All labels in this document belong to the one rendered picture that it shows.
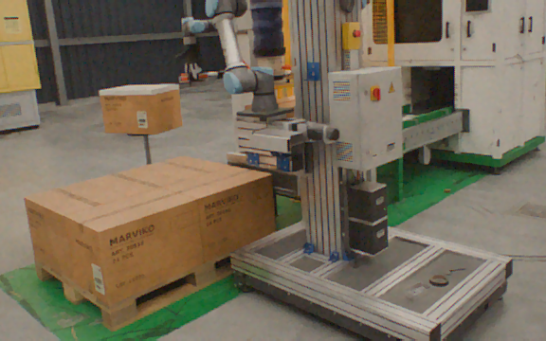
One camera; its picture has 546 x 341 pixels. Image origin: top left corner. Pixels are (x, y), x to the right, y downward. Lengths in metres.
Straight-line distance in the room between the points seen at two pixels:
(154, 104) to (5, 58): 5.79
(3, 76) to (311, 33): 8.08
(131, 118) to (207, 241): 2.07
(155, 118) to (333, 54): 2.49
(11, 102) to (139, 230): 7.68
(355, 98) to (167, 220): 1.22
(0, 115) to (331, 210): 8.18
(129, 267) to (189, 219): 0.42
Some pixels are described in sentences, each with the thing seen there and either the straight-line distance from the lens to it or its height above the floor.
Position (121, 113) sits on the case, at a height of 0.81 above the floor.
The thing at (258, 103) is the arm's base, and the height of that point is 1.08.
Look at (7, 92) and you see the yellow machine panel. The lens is 10.26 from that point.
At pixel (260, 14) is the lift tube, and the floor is 1.56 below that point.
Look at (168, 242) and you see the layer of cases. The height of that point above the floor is 0.36.
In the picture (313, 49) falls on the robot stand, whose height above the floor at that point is 1.34.
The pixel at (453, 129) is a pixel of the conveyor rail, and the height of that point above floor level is 0.45.
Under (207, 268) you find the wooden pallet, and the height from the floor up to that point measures 0.11.
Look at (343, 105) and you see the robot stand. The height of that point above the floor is 1.08.
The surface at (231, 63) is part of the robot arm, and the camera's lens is 2.66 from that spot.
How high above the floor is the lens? 1.44
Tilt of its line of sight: 12 degrees down
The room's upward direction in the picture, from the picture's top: 4 degrees counter-clockwise
